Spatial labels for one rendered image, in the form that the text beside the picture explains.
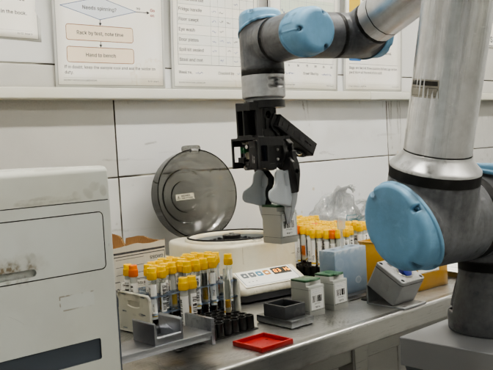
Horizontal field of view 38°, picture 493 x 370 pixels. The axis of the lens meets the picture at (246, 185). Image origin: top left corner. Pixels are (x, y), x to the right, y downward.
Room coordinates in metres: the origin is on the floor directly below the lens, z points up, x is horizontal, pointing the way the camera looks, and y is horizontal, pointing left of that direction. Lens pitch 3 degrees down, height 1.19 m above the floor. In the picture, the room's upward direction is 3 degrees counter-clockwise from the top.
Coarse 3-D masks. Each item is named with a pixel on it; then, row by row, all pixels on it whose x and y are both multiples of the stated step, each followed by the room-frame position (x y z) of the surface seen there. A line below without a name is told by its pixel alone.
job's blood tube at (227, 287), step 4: (224, 272) 1.24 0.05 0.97; (228, 272) 1.24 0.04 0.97; (224, 276) 1.24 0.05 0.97; (228, 276) 1.24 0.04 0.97; (224, 280) 1.24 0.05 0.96; (228, 280) 1.24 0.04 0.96; (224, 284) 1.24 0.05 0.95; (228, 284) 1.24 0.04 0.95; (224, 288) 1.24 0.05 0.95; (228, 288) 1.24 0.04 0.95; (224, 292) 1.24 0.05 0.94; (228, 292) 1.24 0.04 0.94; (224, 296) 1.24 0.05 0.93; (228, 296) 1.24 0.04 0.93; (224, 300) 1.24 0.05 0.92; (228, 300) 1.24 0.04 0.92; (224, 304) 1.24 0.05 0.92; (228, 304) 1.24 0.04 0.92; (224, 308) 1.24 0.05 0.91; (228, 308) 1.24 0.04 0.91; (224, 312) 1.24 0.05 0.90; (228, 312) 1.24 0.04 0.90
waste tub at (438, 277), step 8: (360, 240) 1.54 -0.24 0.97; (368, 240) 1.55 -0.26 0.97; (368, 248) 1.52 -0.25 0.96; (368, 256) 1.52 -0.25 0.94; (376, 256) 1.50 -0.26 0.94; (368, 264) 1.52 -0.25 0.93; (368, 272) 1.52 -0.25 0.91; (424, 272) 1.47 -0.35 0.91; (432, 272) 1.48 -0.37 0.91; (440, 272) 1.50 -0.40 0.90; (368, 280) 1.52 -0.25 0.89; (424, 280) 1.47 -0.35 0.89; (432, 280) 1.48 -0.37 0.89; (440, 280) 1.50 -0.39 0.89; (424, 288) 1.47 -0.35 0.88
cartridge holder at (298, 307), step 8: (264, 304) 1.26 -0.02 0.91; (272, 304) 1.25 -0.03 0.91; (280, 304) 1.29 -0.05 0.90; (288, 304) 1.28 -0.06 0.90; (296, 304) 1.24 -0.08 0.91; (304, 304) 1.26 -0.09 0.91; (264, 312) 1.27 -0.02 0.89; (272, 312) 1.25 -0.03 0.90; (280, 312) 1.23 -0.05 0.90; (288, 312) 1.23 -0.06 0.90; (296, 312) 1.24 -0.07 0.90; (304, 312) 1.26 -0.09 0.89; (264, 320) 1.26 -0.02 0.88; (272, 320) 1.25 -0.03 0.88; (280, 320) 1.23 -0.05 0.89; (288, 320) 1.22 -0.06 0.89; (296, 320) 1.22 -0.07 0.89; (304, 320) 1.23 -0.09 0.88; (312, 320) 1.24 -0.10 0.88; (288, 328) 1.22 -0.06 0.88
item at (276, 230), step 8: (264, 208) 1.26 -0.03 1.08; (272, 208) 1.24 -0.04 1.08; (280, 208) 1.24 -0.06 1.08; (264, 216) 1.26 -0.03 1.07; (272, 216) 1.25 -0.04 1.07; (280, 216) 1.23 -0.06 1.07; (264, 224) 1.26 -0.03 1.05; (272, 224) 1.25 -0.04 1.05; (280, 224) 1.23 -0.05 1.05; (288, 224) 1.24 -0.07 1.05; (296, 224) 1.26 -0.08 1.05; (264, 232) 1.26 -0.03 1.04; (272, 232) 1.25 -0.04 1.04; (280, 232) 1.23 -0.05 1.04; (288, 232) 1.24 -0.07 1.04; (296, 232) 1.26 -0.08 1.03; (264, 240) 1.26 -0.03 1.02; (272, 240) 1.25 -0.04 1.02; (280, 240) 1.23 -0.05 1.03; (288, 240) 1.24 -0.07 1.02; (296, 240) 1.25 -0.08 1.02
